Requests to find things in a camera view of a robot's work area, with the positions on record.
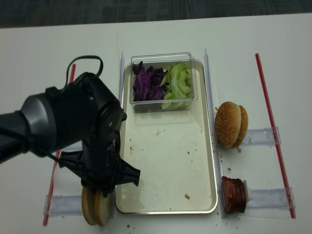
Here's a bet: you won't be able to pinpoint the red rail right side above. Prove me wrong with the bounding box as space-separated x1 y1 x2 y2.
255 53 296 219

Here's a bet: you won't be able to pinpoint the meat patty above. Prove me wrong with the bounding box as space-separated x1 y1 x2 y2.
221 176 241 214
234 179 247 213

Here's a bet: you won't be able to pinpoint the green lettuce leaves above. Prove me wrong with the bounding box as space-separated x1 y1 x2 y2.
161 62 192 100

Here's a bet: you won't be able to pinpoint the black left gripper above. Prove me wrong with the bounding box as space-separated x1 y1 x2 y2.
59 99 140 195

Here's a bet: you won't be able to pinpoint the red rail left side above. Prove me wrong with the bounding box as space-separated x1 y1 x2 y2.
42 63 76 227

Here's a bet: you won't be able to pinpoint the meat patty front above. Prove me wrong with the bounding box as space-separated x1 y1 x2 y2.
221 176 241 214

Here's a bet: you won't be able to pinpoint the clear lower track left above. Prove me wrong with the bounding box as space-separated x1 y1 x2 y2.
43 194 116 218

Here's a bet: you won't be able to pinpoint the purple cabbage leaves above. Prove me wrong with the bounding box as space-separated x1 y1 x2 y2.
132 61 167 101

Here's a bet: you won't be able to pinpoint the clear upper track right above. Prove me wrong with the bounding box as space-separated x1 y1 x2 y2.
242 127 281 146

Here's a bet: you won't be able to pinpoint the bun slice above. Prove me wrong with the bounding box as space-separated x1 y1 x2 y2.
81 187 97 226
95 189 111 227

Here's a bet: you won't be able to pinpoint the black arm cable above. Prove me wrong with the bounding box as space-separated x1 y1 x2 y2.
64 55 104 88

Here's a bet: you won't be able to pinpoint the sesame bun top front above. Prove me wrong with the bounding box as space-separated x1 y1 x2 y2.
214 101 241 148

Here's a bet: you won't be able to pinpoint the clear track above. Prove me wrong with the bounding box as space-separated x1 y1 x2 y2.
242 127 281 146
246 188 296 209
43 194 116 218

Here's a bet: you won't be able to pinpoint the white pusher block patties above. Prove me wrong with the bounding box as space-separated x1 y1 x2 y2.
243 180 252 204

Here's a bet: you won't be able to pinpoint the clear plastic salad box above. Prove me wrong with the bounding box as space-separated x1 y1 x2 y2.
129 52 197 113

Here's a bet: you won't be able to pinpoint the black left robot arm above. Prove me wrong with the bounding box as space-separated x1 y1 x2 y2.
0 73 140 193

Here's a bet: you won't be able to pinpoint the clear lower track right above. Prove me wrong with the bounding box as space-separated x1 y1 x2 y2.
246 188 296 209

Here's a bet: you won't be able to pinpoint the metal serving tray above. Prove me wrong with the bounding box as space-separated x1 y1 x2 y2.
115 60 218 215

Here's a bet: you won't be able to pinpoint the meat patty rear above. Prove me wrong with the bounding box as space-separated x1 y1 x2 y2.
234 179 247 213

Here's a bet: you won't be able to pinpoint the red rail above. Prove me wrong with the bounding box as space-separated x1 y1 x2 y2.
255 53 296 219
42 63 76 227

